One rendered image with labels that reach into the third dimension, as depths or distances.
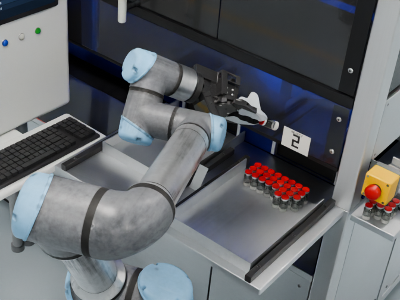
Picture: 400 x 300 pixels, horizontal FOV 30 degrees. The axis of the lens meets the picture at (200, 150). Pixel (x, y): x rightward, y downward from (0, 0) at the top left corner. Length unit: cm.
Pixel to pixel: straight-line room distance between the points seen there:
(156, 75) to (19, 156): 79
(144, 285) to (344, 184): 69
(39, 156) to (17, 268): 93
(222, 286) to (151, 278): 96
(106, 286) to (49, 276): 151
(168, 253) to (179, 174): 130
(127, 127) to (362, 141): 66
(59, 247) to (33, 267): 184
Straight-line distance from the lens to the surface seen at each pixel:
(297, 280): 229
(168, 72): 157
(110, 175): 207
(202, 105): 164
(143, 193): 123
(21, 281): 303
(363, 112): 189
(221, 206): 199
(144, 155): 215
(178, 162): 135
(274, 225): 195
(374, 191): 193
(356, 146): 194
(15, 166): 220
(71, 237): 120
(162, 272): 159
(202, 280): 257
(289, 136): 204
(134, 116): 154
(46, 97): 244
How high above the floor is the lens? 213
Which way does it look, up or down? 35 degrees down
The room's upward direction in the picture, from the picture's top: 6 degrees clockwise
